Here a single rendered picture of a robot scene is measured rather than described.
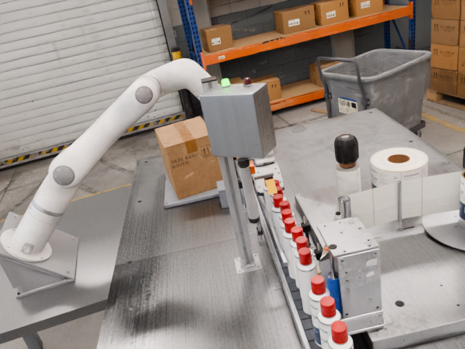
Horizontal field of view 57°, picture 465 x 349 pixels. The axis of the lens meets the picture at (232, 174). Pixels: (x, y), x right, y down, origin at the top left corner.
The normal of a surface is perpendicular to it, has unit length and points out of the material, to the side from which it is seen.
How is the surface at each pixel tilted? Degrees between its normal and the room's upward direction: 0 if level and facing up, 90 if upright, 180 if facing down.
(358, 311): 90
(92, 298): 0
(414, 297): 0
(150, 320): 0
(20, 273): 90
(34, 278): 90
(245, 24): 90
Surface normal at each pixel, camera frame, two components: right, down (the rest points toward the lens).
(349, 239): -0.18, -0.88
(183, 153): 0.30, 0.37
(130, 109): -0.36, 0.69
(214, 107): -0.47, 0.47
